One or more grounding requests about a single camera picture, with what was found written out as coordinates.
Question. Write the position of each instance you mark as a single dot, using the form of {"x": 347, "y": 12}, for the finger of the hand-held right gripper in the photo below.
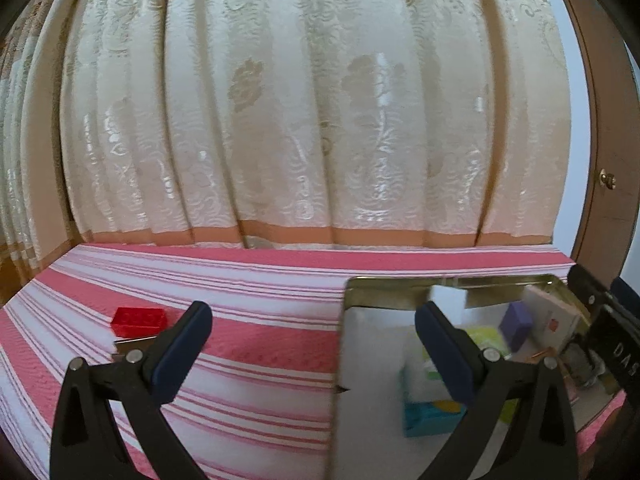
{"x": 627, "y": 294}
{"x": 587, "y": 287}

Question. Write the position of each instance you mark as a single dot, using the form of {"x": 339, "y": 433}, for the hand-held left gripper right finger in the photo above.
{"x": 445, "y": 355}

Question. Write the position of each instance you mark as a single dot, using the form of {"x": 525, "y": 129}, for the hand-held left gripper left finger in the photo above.
{"x": 182, "y": 355}

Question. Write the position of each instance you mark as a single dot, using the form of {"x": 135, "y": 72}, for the white box with green label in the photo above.
{"x": 420, "y": 380}

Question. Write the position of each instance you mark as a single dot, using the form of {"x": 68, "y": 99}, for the white box with red mark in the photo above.
{"x": 550, "y": 315}

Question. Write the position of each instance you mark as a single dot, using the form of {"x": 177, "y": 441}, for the plain white block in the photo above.
{"x": 450, "y": 300}

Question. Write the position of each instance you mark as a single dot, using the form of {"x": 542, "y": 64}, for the red toy brick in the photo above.
{"x": 137, "y": 320}

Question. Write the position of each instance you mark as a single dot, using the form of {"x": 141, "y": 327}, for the turquoise patterned box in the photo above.
{"x": 425, "y": 420}

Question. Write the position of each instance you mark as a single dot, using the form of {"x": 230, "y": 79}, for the purple block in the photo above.
{"x": 517, "y": 322}

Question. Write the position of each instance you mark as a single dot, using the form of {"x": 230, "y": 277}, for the gold metal tin box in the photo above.
{"x": 390, "y": 294}

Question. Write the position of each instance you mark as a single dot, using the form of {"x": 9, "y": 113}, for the pink striped bed cover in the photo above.
{"x": 260, "y": 350}

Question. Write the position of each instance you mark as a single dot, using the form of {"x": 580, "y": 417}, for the brass knob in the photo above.
{"x": 607, "y": 178}

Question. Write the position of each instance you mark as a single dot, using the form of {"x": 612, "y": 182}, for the brown wooden door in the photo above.
{"x": 595, "y": 110}

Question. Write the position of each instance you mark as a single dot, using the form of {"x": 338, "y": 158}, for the cream patterned curtain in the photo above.
{"x": 300, "y": 110}

